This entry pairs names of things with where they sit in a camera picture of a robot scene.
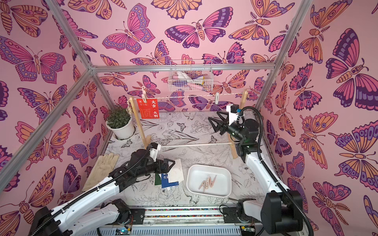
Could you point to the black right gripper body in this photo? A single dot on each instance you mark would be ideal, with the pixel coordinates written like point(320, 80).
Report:
point(224, 127)

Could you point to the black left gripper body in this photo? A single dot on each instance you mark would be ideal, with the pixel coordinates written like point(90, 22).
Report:
point(153, 167)

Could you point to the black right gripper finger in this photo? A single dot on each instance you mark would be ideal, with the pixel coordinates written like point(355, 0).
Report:
point(218, 125)
point(224, 116)

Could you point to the green postcard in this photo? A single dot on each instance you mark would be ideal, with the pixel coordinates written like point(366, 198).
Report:
point(157, 179)

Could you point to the plain white postcard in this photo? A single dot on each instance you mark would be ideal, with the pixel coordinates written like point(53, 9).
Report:
point(171, 174)

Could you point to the grey clothespin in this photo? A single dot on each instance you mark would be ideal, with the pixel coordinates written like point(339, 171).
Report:
point(217, 95)

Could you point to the red postcard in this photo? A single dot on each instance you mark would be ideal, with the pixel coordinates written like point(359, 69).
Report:
point(148, 109)

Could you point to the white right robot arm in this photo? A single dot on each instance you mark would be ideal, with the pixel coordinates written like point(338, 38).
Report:
point(282, 211)

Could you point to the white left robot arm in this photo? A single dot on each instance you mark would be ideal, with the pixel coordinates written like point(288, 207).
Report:
point(78, 215)

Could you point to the white plastic tray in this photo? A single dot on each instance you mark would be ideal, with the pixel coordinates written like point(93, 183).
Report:
point(198, 173)

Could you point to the beige work glove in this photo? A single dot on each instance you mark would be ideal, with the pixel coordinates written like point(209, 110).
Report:
point(103, 167)

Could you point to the potted green plant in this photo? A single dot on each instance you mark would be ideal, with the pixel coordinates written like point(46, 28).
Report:
point(119, 121)

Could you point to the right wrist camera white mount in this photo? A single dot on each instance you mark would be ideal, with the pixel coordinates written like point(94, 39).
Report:
point(233, 113)

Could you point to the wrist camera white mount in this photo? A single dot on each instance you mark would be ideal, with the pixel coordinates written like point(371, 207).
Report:
point(155, 148)
point(233, 113)

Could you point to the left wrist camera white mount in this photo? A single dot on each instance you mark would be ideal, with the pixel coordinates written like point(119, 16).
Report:
point(155, 148)

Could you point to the wooden string rack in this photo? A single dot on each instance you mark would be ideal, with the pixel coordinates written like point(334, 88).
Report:
point(133, 108)

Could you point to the white wire basket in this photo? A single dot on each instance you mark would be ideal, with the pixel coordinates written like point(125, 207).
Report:
point(191, 75)

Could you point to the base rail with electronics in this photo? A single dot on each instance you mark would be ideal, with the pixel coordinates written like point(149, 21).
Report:
point(168, 221)

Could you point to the aluminium frame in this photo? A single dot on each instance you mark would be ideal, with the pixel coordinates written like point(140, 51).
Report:
point(52, 115)

